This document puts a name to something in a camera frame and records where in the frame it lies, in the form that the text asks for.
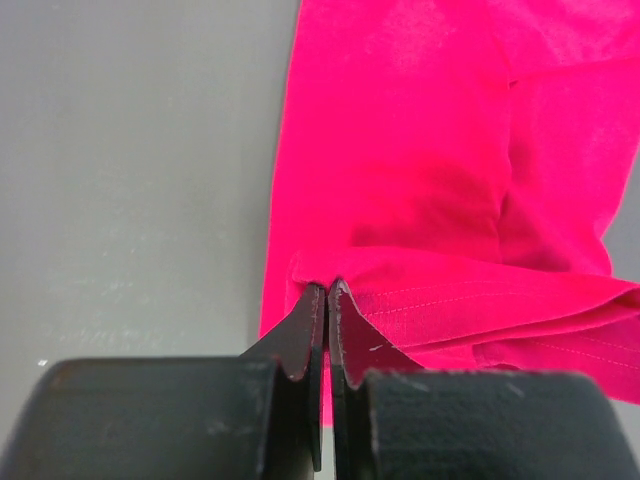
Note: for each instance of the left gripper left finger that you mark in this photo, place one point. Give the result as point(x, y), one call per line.
point(252, 416)

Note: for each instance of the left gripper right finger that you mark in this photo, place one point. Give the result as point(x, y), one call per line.
point(394, 419)

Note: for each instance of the magenta t shirt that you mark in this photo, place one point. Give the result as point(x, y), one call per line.
point(458, 164)

